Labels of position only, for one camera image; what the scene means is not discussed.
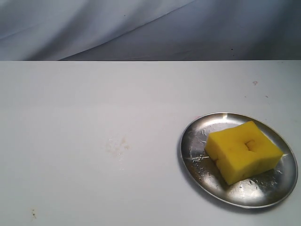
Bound small yellowish liquid spill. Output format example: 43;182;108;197
104;136;130;162

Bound grey backdrop cloth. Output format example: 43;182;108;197
0;0;301;61

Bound yellow sponge block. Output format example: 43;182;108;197
205;121;284;185

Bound round steel plate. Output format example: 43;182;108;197
178;113;298;209

